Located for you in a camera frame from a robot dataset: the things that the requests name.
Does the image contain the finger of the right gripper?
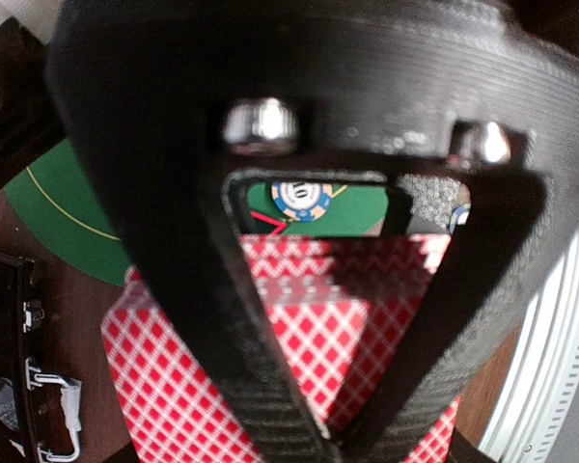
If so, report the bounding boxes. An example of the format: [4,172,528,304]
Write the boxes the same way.
[47,1,579,462]

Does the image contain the blue pink chips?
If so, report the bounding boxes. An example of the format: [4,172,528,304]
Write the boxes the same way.
[270,181,334,223]

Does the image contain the pink backed card deck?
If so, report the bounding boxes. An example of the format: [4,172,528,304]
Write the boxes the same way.
[101,234,450,462]

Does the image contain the blue green chip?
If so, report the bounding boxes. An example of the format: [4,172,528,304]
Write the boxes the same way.
[448,204,471,234]

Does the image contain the round green poker mat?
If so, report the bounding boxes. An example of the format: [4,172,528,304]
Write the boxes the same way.
[5,140,388,286]

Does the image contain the black red triangular button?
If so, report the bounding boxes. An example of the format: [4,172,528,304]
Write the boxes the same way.
[250,210,289,235]

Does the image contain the clear dealer button in case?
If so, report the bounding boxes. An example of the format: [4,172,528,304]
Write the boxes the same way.
[0,377,19,431]

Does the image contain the black poker chip case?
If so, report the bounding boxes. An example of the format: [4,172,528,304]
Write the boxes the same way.
[0,252,82,462]

